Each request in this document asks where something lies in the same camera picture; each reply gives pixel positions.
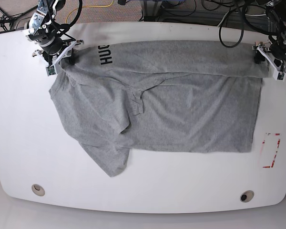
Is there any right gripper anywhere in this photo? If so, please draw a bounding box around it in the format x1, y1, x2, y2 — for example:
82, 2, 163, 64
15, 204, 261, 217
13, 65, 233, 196
32, 39, 84, 67

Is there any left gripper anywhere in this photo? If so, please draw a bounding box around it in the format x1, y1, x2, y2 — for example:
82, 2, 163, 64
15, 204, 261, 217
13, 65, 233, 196
252, 35, 286, 73

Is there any grey T-shirt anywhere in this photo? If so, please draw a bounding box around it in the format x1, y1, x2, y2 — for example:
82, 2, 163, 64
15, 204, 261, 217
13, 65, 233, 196
49, 41, 268, 177

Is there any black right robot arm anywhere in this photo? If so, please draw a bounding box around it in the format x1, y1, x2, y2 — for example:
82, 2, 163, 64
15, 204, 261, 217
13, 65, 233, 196
24, 0, 83, 66

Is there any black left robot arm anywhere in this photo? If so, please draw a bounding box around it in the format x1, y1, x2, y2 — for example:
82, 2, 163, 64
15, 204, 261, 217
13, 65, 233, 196
219, 0, 286, 80

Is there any black tripod stand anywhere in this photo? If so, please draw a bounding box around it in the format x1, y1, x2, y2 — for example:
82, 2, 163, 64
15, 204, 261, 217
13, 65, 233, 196
0, 5, 38, 33

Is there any red tape rectangle marking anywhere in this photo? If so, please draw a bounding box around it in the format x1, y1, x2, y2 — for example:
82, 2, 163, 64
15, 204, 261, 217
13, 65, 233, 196
260, 133, 281, 168

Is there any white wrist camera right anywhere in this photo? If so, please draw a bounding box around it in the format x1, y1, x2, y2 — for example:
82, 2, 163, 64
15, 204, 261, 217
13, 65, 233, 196
46, 65, 57, 76

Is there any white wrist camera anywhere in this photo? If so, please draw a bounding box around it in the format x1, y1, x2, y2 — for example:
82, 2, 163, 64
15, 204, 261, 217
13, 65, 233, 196
273, 71, 286, 81
46, 65, 57, 76

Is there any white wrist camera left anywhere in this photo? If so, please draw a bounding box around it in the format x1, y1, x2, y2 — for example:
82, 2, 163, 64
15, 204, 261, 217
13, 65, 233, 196
273, 71, 286, 81

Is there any yellow cable on floor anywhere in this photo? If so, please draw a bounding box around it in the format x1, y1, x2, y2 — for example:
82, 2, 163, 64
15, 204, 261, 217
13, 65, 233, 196
65, 0, 114, 25

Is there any metal equipment frame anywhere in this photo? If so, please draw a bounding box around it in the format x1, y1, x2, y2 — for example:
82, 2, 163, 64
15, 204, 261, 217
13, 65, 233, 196
140, 0, 163, 22

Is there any left table cable grommet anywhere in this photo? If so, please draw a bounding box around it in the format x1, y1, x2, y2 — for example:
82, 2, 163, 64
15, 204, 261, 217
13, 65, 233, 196
31, 184, 45, 197

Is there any table cable grommet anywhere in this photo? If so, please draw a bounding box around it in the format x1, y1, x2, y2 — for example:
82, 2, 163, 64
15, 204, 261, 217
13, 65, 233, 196
31, 184, 45, 197
240, 190, 255, 203

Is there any right table cable grommet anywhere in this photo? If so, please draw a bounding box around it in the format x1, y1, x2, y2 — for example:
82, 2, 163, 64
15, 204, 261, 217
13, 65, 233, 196
240, 190, 255, 203

